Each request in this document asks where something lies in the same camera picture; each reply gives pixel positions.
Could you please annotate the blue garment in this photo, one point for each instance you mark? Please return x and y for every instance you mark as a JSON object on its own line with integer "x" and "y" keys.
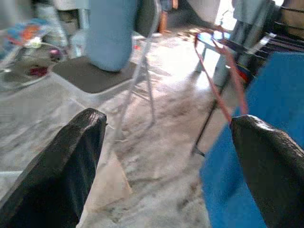
{"x": 273, "y": 95}

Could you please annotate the light blue cushion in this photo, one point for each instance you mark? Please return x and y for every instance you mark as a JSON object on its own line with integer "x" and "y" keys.
{"x": 109, "y": 35}

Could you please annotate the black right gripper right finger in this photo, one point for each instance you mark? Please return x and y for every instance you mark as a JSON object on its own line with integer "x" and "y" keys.
{"x": 275, "y": 175}

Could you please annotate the black clothes drying rack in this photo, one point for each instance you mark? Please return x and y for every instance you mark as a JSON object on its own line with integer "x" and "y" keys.
{"x": 292, "y": 38}

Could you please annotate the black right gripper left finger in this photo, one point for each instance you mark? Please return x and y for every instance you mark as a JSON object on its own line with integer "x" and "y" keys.
{"x": 52, "y": 180}

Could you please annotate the white folding chair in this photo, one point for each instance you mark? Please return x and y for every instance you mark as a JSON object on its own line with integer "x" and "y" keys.
{"x": 90, "y": 78}

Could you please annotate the light blue kids chair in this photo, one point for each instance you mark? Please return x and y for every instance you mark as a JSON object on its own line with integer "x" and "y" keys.
{"x": 221, "y": 73}

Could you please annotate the pink clothes hanger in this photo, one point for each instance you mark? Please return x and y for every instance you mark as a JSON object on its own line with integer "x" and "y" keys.
{"x": 221, "y": 98}

